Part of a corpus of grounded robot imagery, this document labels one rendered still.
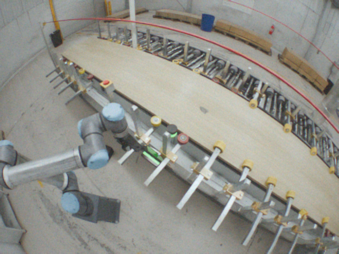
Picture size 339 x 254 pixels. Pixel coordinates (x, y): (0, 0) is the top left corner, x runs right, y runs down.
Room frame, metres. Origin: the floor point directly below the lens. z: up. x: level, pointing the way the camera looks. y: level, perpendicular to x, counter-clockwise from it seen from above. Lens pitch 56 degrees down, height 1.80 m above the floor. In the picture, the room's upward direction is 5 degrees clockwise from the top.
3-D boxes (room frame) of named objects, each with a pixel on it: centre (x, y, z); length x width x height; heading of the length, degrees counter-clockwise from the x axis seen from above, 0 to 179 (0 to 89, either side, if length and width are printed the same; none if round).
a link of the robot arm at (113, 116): (0.36, 0.25, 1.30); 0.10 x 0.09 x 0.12; 120
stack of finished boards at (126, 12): (8.33, 2.90, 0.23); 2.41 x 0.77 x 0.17; 154
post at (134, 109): (0.55, 0.22, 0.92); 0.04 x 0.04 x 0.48; 57
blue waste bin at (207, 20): (6.08, -1.14, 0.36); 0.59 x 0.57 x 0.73; 153
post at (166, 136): (0.41, 0.01, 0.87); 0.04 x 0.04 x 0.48; 57
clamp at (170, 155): (0.40, -0.01, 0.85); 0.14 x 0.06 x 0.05; 57
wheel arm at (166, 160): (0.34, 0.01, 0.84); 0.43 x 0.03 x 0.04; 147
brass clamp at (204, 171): (0.26, -0.22, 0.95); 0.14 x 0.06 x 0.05; 57
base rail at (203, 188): (0.44, 0.06, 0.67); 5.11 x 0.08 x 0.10; 57
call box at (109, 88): (0.69, 0.44, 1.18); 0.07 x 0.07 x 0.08; 57
